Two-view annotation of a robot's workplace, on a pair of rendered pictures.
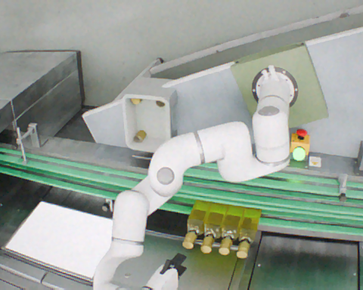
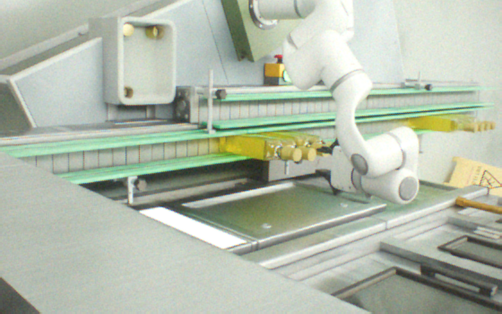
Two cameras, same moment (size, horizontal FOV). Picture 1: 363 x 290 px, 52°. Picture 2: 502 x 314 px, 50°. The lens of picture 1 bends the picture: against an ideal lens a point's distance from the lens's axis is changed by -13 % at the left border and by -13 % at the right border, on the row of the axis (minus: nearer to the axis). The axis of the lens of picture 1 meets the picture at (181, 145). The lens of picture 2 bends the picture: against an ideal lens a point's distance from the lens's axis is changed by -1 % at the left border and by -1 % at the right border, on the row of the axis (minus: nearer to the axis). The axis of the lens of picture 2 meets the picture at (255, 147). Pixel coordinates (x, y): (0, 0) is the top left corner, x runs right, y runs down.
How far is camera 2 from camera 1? 146 cm
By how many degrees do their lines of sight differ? 60
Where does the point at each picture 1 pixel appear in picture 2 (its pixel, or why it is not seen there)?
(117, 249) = (365, 80)
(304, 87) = not seen: hidden behind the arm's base
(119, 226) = (350, 57)
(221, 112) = (203, 50)
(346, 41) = not seen: outside the picture
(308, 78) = not seen: outside the picture
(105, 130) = (55, 100)
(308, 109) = (289, 24)
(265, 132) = not seen: outside the picture
